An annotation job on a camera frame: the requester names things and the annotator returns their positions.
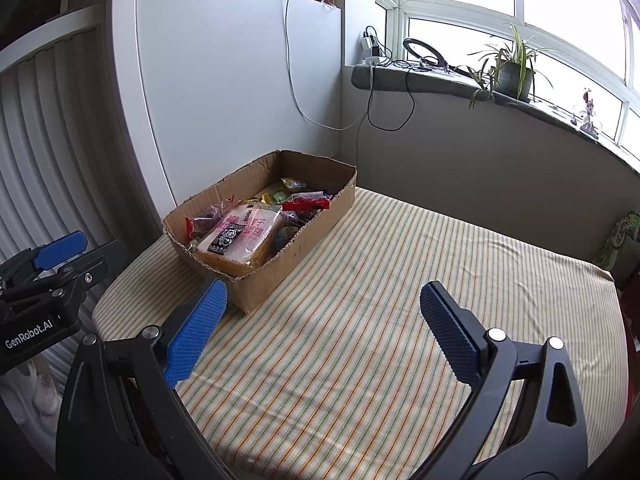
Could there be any white cabinet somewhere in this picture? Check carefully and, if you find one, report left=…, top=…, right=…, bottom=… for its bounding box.
left=107, top=0, right=346, bottom=231

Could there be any black cable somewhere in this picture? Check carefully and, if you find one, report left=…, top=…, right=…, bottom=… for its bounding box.
left=367, top=62, right=416, bottom=132

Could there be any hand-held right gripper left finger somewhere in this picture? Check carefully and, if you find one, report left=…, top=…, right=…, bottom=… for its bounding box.
left=55, top=278, right=229, bottom=480

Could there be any person's left hand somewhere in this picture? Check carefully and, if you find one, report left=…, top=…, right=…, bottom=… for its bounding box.
left=0, top=360, right=63, bottom=433

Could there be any small figurine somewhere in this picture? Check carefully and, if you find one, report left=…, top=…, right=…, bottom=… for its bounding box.
left=572, top=87, right=601, bottom=136

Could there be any white ribbed panel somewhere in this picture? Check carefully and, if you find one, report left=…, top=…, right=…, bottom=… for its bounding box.
left=0, top=25, right=166, bottom=361

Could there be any brown cardboard box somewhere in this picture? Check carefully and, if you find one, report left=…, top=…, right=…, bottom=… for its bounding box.
left=161, top=149, right=359, bottom=315

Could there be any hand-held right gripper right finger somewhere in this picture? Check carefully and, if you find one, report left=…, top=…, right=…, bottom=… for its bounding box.
left=419, top=280, right=589, bottom=480

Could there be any green printed bag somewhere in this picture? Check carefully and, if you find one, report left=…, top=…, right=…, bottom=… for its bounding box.
left=592, top=210, right=640, bottom=281

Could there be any white power strip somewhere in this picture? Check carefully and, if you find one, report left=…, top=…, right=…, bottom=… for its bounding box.
left=361, top=26, right=386, bottom=66

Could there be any black ring light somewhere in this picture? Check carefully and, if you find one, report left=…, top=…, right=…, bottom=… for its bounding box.
left=402, top=38, right=451, bottom=68

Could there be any white cable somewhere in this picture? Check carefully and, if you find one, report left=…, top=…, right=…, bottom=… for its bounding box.
left=284, top=0, right=376, bottom=161

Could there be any potted spider plant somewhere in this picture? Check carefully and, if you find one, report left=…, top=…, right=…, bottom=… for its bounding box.
left=467, top=20, right=556, bottom=110

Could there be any sliced bread packet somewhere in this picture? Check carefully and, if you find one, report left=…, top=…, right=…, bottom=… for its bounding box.
left=196, top=204, right=284, bottom=267

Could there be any striped tablecloth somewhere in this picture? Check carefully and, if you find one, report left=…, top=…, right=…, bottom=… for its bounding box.
left=91, top=187, right=630, bottom=461

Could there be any grey stone windowsill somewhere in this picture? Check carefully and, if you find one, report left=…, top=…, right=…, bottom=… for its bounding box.
left=351, top=62, right=640, bottom=176

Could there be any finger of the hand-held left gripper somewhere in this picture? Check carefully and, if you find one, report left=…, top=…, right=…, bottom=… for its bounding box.
left=0, top=230, right=89, bottom=289
left=0, top=239, right=128, bottom=312

